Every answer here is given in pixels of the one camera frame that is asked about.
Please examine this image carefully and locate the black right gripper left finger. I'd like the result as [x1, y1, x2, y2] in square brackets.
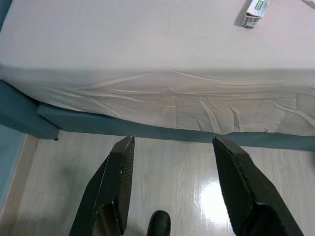
[68, 134, 136, 236]

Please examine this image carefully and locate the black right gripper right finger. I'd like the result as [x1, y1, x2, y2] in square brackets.
[212, 135, 305, 236]

